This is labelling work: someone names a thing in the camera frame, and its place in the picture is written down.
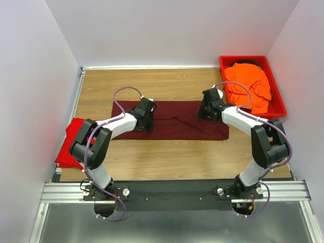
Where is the maroon t shirt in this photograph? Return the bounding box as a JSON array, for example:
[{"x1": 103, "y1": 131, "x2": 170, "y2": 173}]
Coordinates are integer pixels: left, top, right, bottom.
[{"x1": 115, "y1": 101, "x2": 229, "y2": 141}]

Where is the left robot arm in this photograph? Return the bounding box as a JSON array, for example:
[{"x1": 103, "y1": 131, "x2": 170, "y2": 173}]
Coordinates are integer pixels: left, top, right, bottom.
[{"x1": 69, "y1": 97, "x2": 156, "y2": 200}]

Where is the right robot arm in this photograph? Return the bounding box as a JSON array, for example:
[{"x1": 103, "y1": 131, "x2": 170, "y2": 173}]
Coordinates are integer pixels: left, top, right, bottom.
[{"x1": 197, "y1": 87, "x2": 292, "y2": 198}]

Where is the orange t shirt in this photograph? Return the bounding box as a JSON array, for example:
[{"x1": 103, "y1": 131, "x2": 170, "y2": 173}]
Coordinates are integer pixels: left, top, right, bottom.
[{"x1": 224, "y1": 63, "x2": 272, "y2": 114}]

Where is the red plastic bin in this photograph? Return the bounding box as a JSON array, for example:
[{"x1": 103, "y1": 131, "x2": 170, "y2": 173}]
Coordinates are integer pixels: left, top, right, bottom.
[{"x1": 219, "y1": 56, "x2": 287, "y2": 119}]

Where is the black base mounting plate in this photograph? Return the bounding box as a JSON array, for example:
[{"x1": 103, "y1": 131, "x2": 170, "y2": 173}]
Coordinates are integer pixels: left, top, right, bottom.
[{"x1": 80, "y1": 179, "x2": 263, "y2": 213}]

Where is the folded red t shirt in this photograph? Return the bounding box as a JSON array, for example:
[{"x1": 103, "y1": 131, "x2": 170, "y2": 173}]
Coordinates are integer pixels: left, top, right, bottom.
[{"x1": 55, "y1": 118, "x2": 85, "y2": 170}]

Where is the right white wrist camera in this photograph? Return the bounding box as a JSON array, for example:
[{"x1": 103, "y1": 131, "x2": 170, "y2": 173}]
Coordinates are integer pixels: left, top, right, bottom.
[{"x1": 217, "y1": 89, "x2": 224, "y2": 100}]

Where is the aluminium frame rail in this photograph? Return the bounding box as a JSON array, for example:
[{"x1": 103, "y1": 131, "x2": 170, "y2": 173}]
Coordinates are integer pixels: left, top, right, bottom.
[{"x1": 40, "y1": 181, "x2": 311, "y2": 204}]

